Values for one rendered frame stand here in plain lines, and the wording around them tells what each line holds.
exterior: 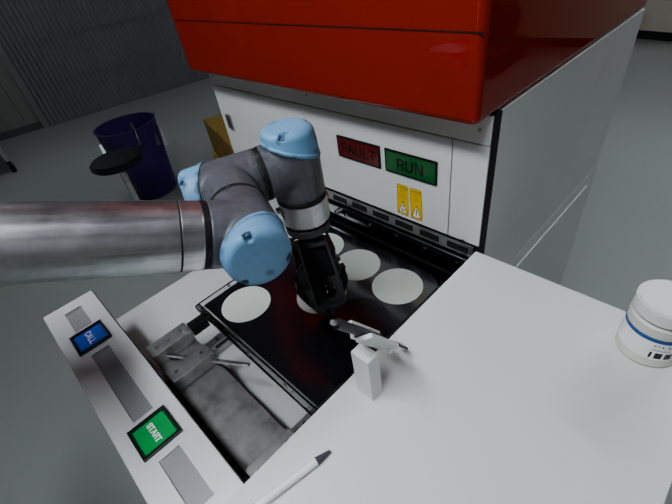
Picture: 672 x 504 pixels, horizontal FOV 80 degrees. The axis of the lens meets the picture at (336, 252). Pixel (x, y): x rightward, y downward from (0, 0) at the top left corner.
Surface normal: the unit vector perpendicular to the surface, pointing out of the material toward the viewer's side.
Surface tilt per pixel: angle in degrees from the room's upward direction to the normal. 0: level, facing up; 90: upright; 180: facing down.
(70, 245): 68
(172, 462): 0
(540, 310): 0
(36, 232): 51
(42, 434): 0
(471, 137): 90
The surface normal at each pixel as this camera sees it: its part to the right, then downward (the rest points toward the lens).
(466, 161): -0.70, 0.52
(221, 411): -0.14, -0.76
